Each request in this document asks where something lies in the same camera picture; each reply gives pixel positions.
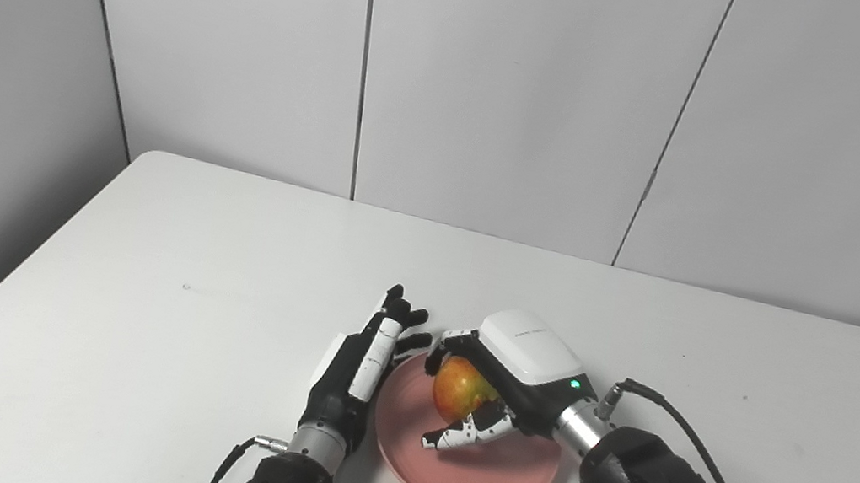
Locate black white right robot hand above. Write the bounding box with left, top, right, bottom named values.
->
left=412, top=298, right=610, bottom=475

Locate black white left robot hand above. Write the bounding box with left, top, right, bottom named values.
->
left=295, top=273, right=440, bottom=466

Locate red yellow apple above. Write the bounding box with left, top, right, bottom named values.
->
left=428, top=353, right=506, bottom=427

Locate pink round plate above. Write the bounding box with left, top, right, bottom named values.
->
left=364, top=346, right=575, bottom=483

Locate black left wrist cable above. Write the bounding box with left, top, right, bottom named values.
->
left=198, top=428, right=290, bottom=483

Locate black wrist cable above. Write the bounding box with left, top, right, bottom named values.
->
left=586, top=374, right=777, bottom=483
left=198, top=428, right=290, bottom=483

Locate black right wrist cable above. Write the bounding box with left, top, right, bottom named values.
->
left=586, top=374, right=777, bottom=483

